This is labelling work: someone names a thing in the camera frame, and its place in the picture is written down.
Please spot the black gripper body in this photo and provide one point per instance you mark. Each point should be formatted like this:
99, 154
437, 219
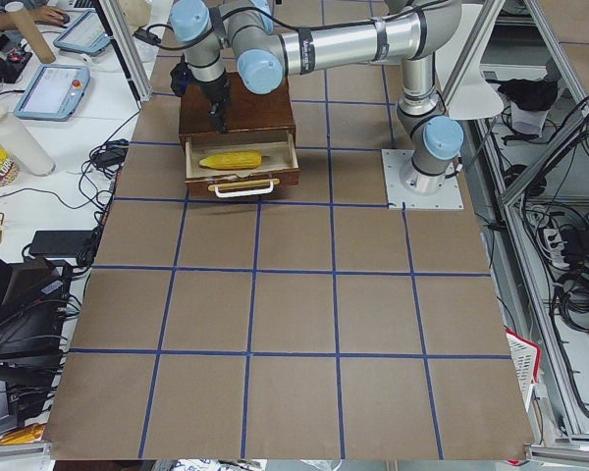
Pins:
215, 91

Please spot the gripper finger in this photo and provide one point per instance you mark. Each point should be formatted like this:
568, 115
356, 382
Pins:
222, 116
216, 116

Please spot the dark wooden drawer cabinet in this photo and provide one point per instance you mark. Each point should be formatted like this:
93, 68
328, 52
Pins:
250, 117

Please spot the yellow corn cob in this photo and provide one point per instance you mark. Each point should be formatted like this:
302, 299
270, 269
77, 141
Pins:
228, 161

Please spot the wooden drawer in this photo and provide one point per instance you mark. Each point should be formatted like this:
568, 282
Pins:
279, 162

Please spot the white drawer handle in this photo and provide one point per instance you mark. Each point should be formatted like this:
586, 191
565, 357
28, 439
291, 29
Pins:
244, 189

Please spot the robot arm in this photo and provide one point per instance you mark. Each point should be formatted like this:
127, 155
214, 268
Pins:
412, 32

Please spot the person's hand on mouse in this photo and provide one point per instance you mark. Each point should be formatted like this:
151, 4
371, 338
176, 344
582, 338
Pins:
49, 15

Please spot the blue teach pendant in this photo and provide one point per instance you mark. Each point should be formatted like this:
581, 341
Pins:
54, 93
84, 34

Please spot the white paper roll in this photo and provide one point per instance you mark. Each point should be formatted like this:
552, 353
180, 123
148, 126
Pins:
21, 144

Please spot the black flat power brick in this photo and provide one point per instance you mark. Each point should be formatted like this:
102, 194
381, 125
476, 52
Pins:
59, 243

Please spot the cardboard tube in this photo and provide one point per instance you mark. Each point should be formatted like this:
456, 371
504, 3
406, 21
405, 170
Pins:
25, 22

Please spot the white plastic chair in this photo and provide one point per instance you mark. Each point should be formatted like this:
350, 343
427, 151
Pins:
467, 95

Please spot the black cloth on shelf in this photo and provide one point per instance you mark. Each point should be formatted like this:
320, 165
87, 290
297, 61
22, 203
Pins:
530, 95

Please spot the red white plastic basket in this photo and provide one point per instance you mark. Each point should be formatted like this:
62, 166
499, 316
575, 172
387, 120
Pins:
526, 358

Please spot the aluminium frame leg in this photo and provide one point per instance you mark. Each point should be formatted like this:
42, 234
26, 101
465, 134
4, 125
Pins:
114, 24

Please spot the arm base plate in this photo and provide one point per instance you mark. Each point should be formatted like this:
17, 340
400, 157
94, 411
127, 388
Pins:
407, 189

